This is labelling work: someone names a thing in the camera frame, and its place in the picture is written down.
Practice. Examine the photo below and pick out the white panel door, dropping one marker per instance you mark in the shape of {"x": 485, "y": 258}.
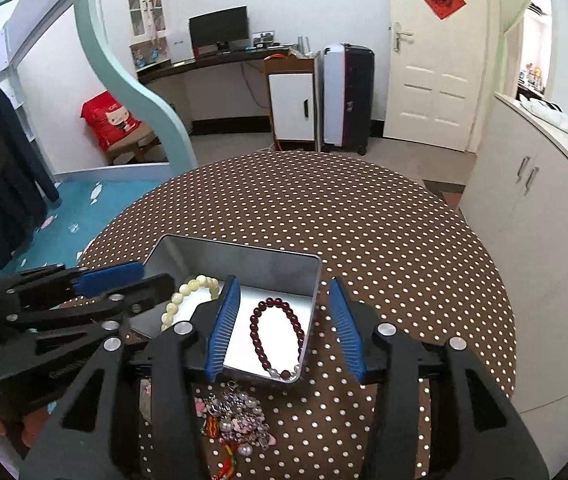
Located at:
{"x": 435, "y": 73}

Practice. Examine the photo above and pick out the dark wooden desk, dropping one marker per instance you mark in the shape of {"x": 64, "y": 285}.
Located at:
{"x": 167, "y": 69}

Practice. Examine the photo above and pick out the dark navy hanging coat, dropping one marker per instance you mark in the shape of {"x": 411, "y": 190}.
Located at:
{"x": 26, "y": 188}

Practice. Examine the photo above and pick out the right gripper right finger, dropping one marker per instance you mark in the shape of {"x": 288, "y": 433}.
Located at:
{"x": 475, "y": 431}

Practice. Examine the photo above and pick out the grey metal tin box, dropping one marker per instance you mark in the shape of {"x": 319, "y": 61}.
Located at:
{"x": 262, "y": 273}

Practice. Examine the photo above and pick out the brown polka dot tablecloth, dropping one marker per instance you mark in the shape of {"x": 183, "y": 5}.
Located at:
{"x": 397, "y": 247}

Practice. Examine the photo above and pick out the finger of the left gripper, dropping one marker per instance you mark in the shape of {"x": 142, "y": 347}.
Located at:
{"x": 54, "y": 326}
{"x": 57, "y": 284}

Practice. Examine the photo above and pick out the red cat cushion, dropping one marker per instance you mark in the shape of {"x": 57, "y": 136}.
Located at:
{"x": 109, "y": 121}

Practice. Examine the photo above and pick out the teal curved bunk frame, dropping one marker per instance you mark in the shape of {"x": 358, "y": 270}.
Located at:
{"x": 144, "y": 103}

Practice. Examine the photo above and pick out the wooden stool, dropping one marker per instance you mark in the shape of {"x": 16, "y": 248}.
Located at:
{"x": 137, "y": 143}

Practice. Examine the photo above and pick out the long white cabinet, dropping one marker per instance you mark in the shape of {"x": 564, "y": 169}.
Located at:
{"x": 516, "y": 202}

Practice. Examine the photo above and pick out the small white cabinet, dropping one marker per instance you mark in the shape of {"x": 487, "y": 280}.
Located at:
{"x": 292, "y": 99}

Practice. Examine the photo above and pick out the white display cupboard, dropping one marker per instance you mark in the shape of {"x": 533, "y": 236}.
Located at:
{"x": 136, "y": 32}

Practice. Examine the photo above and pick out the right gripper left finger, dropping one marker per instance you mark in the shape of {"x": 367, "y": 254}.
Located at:
{"x": 93, "y": 432}

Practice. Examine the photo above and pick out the black computer monitor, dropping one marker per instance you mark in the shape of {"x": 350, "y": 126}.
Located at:
{"x": 218, "y": 29}

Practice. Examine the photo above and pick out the blue candy print bedsheet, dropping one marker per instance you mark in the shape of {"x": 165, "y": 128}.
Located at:
{"x": 86, "y": 209}

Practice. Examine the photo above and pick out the black and white suitcase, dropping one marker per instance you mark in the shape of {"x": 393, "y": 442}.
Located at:
{"x": 348, "y": 87}

